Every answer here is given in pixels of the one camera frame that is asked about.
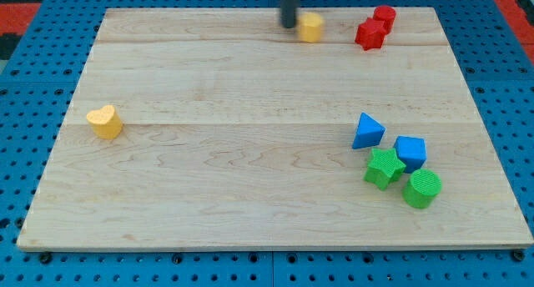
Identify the green star block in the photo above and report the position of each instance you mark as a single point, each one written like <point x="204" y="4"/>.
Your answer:
<point x="383" y="168"/>

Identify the yellow heart block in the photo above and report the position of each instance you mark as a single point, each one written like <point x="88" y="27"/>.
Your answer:
<point x="105" y="122"/>

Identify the blue triangle block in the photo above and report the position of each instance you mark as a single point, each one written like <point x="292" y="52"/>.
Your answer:
<point x="368" y="133"/>

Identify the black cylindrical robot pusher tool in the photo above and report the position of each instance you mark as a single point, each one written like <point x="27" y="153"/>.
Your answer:
<point x="288" y="13"/>

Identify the yellow hexagon block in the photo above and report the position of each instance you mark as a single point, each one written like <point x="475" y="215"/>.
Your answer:
<point x="310" y="27"/>

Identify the red star block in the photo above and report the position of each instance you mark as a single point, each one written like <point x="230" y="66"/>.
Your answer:
<point x="370" y="34"/>

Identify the light wooden board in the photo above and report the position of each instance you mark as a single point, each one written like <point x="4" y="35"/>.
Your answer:
<point x="236" y="136"/>

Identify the green cylinder block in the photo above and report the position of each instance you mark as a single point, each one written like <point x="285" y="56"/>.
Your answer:
<point x="422" y="188"/>

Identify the red cylinder block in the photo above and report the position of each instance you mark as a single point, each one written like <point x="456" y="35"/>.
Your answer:
<point x="387" y="15"/>

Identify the blue cube block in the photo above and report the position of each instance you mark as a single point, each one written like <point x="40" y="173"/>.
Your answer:
<point x="411" y="151"/>

